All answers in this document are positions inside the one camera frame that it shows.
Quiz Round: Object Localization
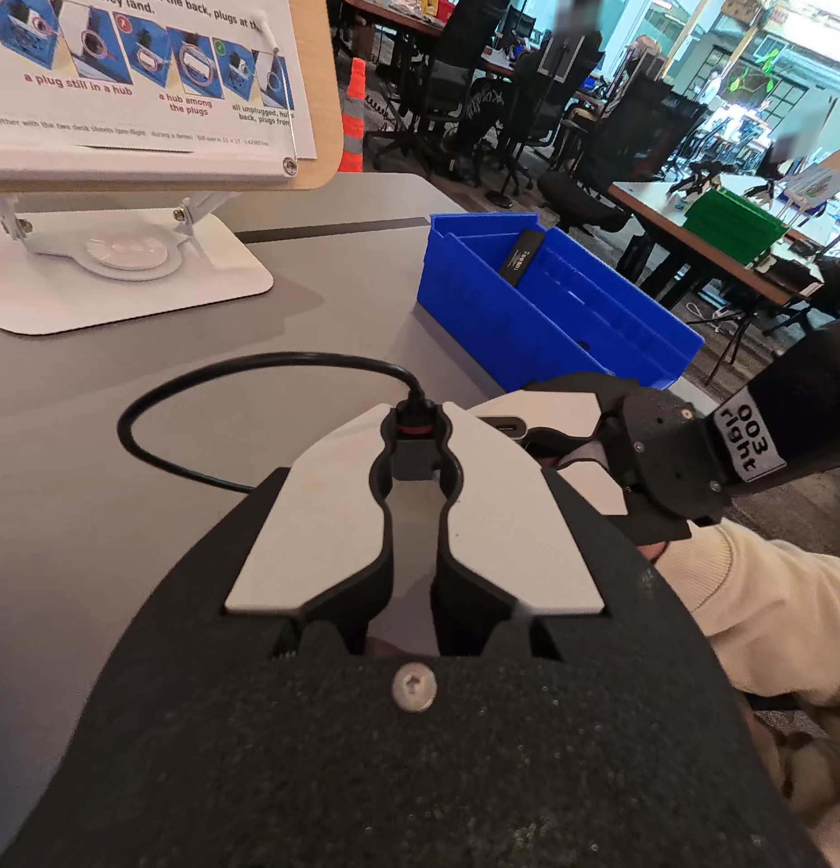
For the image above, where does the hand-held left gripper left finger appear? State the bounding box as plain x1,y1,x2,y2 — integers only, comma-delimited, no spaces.
223,402,397,655

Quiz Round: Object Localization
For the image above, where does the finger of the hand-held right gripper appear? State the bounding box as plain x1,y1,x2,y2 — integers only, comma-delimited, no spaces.
554,461,630,518
469,390,605,443

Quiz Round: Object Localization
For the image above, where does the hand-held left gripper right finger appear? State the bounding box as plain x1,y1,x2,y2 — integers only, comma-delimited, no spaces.
430,400,607,657

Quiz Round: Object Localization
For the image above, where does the blue plastic bin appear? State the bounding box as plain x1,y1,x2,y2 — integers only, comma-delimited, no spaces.
416,212,706,394

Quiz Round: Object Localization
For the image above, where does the black red usb cable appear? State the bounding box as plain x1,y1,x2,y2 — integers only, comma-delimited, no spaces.
117,351,443,495

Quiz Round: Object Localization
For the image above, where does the large dark grey hub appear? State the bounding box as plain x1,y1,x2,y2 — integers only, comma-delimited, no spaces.
498,229,547,286

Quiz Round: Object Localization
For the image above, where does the person's right forearm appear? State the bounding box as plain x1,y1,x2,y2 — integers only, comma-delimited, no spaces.
654,521,840,709

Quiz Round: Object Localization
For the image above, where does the wooden table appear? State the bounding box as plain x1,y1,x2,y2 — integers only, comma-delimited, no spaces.
609,173,828,307

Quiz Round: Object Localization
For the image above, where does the stack of green trays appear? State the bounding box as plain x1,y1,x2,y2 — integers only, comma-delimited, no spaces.
683,189,790,265

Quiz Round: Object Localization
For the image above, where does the black office chair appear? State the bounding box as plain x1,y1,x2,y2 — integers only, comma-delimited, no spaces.
386,0,512,167
537,75,709,235

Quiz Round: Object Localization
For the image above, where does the white and wooden book stand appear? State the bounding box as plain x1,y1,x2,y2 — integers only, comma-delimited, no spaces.
0,0,344,336

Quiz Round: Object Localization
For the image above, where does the wooden easel board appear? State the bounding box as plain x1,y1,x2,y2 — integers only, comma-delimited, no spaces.
789,148,840,208

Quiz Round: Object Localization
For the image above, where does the orange traffic cone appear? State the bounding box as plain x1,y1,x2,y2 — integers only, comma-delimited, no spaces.
337,57,368,174

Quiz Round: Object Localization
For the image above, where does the printed instruction sheet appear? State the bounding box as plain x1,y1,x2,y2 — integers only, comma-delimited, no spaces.
0,0,318,162

